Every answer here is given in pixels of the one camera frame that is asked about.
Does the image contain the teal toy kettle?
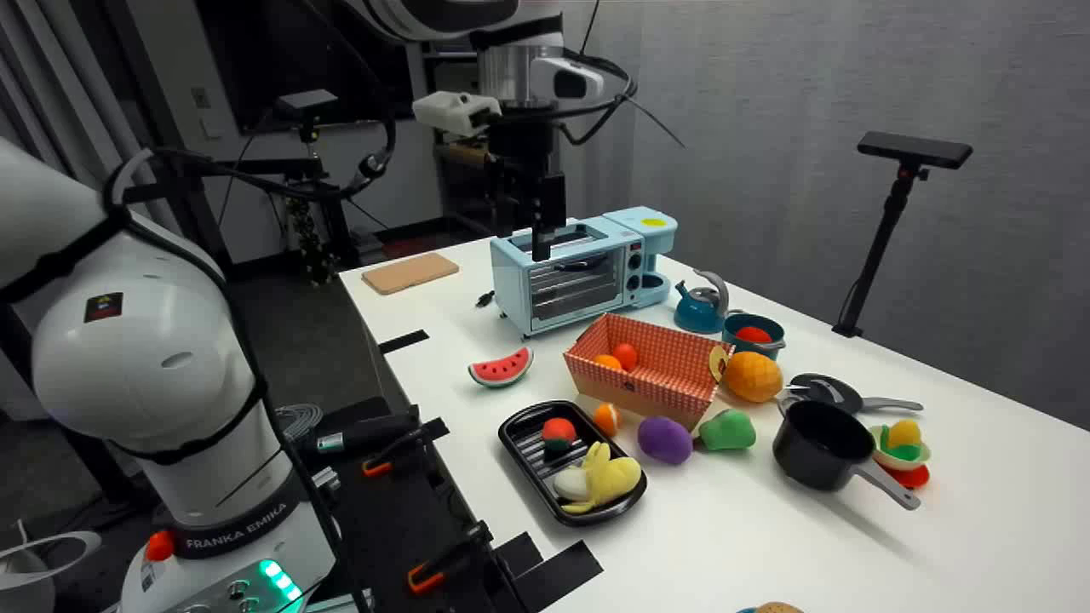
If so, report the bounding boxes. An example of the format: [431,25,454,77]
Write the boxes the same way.
[670,272,733,338]

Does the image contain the purple eggplant plush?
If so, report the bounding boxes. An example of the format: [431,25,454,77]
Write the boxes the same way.
[633,413,694,471]

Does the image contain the black robot mount platform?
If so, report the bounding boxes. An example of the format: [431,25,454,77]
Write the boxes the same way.
[283,383,526,613]

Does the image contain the black camera on jointed stand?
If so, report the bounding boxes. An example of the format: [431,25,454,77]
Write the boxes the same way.
[168,84,401,300]

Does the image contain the white ring object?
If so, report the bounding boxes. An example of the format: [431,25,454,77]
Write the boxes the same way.
[0,524,105,594]

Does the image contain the light blue toaster oven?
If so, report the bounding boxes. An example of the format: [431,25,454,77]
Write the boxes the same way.
[488,204,681,340]

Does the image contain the teal toy pot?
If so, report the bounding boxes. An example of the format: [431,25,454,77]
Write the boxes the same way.
[717,310,790,361]

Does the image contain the large peeled orange plush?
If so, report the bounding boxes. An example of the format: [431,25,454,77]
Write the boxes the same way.
[706,345,788,408]

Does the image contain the yellow green red toy stack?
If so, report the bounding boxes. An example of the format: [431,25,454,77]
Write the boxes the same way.
[873,414,933,493]

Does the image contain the black plastic tray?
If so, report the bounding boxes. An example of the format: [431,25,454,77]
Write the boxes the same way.
[495,397,650,529]

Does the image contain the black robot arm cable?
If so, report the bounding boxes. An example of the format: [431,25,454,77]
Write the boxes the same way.
[0,45,639,395]

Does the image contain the dark background shelf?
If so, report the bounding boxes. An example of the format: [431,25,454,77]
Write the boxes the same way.
[423,45,559,236]

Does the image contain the yellow banana plush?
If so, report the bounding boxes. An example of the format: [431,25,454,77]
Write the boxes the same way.
[563,438,647,516]

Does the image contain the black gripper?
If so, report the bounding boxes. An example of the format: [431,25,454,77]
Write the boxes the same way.
[488,103,568,265]

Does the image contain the short black tape strip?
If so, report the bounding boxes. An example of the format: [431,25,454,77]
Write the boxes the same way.
[375,325,431,355]

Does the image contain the small black frying pan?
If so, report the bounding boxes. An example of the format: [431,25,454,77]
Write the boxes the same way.
[782,372,926,417]

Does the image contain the white garlic plush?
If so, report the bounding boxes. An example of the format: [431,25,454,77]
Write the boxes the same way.
[552,463,594,504]

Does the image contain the wooden cutting board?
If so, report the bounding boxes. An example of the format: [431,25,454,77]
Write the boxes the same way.
[356,252,463,300]

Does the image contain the small orange carrot plush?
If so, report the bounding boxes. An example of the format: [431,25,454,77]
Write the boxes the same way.
[590,397,624,438]

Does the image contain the black saucepan silver handle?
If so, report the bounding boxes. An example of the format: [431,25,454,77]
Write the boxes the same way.
[769,397,926,514]

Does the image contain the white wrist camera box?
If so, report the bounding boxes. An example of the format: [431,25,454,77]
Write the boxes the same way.
[413,88,505,138]

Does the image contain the red round knob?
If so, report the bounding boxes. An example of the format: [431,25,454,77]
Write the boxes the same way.
[144,529,180,565]

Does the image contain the black clamp orange handle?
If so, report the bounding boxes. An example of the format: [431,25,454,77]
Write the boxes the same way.
[405,522,498,599]
[356,414,454,480]

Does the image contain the black camera on tripod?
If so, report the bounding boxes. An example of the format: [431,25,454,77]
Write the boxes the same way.
[830,128,976,340]

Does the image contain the dark wall screen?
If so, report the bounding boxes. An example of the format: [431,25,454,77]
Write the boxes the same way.
[197,0,418,132]

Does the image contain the orange plastic basket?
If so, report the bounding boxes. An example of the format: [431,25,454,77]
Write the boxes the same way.
[563,312,725,431]

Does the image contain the watermelon slice plush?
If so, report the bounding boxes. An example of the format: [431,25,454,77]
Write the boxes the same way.
[468,345,538,391]

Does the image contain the black flat bracket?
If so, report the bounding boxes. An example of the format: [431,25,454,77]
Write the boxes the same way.
[498,530,606,613]

